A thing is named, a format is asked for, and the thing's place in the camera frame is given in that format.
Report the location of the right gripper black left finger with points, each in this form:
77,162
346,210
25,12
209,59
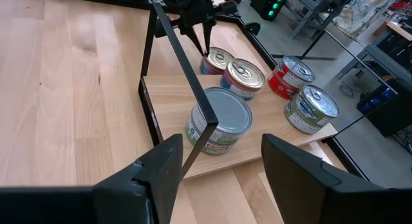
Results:
148,192

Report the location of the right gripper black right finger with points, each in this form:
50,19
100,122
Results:
305,192

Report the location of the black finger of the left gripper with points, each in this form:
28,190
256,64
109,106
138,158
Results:
209,35
194,40

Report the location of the blue Wild Planet can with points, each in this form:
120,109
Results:
222,61

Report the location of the blue pink salmon can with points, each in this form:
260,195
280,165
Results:
244,74

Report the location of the green albacore tuna can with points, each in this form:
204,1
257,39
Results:
318,100
299,124

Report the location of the green white Bumble Bee can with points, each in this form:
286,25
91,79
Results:
212,146
230,113

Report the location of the red tuna can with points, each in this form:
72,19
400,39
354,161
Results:
280,89
297,71

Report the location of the black device with green lights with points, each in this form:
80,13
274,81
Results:
268,5

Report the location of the gray metal stand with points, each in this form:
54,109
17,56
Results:
309,8

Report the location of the black box with blue light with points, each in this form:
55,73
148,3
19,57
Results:
396,114

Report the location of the gray metal bench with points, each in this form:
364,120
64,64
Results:
380,56

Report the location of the pale draped cloth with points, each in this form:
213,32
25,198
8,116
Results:
363,11

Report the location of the wooden side table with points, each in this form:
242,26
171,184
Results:
399,29

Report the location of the red storage bin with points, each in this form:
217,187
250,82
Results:
402,2

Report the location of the black metal table frame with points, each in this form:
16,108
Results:
256,43

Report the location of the wooden shelf with black frame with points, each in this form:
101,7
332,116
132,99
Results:
167,95

